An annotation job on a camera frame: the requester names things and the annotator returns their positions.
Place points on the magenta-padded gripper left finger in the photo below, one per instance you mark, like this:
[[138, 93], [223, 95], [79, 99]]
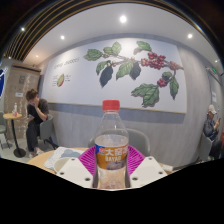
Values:
[[75, 171]]

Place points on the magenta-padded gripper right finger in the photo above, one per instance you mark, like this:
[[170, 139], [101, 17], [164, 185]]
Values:
[[146, 170]]

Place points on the clear red-capped water bottle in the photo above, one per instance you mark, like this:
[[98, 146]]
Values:
[[111, 146]]

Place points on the tan cardboard box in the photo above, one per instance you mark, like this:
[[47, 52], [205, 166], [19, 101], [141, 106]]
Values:
[[167, 167]]

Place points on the person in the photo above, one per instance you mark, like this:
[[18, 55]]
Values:
[[33, 123], [210, 128]]

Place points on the small round wooden side table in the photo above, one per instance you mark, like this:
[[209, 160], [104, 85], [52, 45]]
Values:
[[11, 116]]

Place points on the small clear bottle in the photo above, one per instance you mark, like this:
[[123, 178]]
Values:
[[15, 110]]

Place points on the green exit sign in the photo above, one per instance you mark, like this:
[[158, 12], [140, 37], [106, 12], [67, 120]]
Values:
[[214, 70]]

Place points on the round ceiling lights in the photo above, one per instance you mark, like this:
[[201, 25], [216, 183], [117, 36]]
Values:
[[123, 19]]

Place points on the coffee branch wall mural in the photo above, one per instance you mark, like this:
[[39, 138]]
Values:
[[80, 83]]

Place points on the white wall notice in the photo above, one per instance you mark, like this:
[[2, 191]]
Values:
[[214, 97]]

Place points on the blue wall sign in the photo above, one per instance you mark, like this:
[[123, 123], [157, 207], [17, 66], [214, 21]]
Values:
[[2, 83]]

